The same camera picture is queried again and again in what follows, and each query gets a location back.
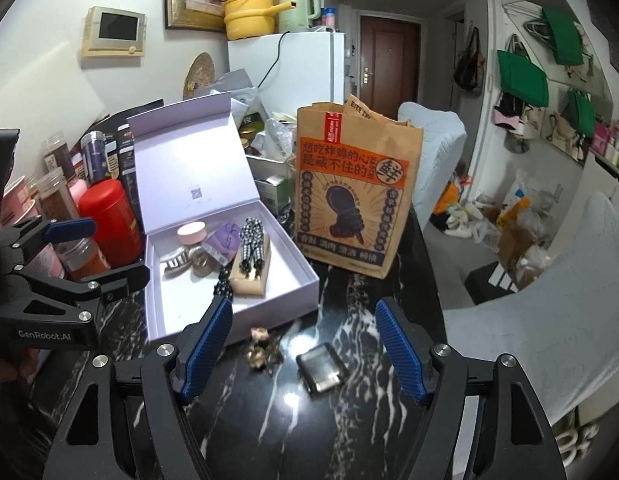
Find red tin canister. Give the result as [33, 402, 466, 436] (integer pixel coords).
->
[78, 178, 144, 269]

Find dark brown door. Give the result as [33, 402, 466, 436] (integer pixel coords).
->
[359, 12, 421, 111]

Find clear spice jar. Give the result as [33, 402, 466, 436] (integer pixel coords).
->
[36, 167, 81, 221]
[41, 132, 75, 181]
[58, 237, 111, 283]

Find light green electric kettle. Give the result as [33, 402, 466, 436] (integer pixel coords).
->
[278, 0, 323, 34]

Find white fridge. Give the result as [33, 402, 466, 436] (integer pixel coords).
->
[227, 31, 347, 122]

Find black snack bag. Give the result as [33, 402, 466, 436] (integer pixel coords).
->
[79, 100, 165, 182]

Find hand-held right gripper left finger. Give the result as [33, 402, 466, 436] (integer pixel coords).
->
[46, 295, 235, 480]

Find brown printed paper bag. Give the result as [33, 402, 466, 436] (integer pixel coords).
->
[294, 94, 425, 280]

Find square glass compact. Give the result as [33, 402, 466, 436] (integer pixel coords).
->
[294, 342, 351, 396]

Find grey plastic bag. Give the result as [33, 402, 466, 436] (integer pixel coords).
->
[196, 71, 258, 99]

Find pink round jar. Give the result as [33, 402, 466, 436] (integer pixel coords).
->
[176, 222, 208, 246]

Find row of cosmetic bottles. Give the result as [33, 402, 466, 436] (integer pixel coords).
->
[588, 119, 619, 172]

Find small flower hair clip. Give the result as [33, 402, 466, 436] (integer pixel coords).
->
[245, 327, 283, 371]

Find white gift box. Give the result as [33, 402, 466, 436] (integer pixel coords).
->
[126, 96, 320, 347]

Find green tote bag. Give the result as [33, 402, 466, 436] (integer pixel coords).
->
[564, 87, 598, 139]
[496, 50, 549, 109]
[540, 5, 588, 66]

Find black polka dot hair clip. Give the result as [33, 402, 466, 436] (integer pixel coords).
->
[212, 264, 235, 302]

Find wall intercom panel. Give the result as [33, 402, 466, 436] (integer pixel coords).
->
[80, 6, 149, 59]

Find purple label clear jar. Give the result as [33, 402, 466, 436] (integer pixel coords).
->
[80, 131, 110, 184]

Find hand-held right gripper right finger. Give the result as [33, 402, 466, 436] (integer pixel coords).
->
[375, 297, 573, 480]

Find yellow pot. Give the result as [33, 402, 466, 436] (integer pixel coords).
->
[223, 0, 298, 41]

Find white slippers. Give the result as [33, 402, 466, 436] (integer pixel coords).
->
[551, 419, 601, 467]

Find small green white carton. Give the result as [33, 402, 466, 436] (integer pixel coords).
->
[254, 175, 293, 214]

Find pile of bags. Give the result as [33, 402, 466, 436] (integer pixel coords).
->
[434, 170, 556, 287]

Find round woven mat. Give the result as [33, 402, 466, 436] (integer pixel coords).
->
[182, 52, 225, 101]

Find pearly white hair claw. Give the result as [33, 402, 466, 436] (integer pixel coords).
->
[161, 247, 191, 277]

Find black power cable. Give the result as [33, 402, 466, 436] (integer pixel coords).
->
[256, 31, 290, 89]

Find pink paper cup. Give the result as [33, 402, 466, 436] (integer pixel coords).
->
[1, 177, 40, 222]

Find checkered hair tie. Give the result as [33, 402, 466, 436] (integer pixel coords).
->
[237, 217, 265, 274]

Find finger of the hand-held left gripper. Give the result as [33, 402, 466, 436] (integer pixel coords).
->
[16, 261, 152, 312]
[0, 216, 98, 270]

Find crumpled clear plastic bag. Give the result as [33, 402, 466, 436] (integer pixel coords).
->
[264, 117, 295, 159]

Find black hanging bag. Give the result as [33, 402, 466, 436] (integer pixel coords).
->
[453, 27, 485, 96]

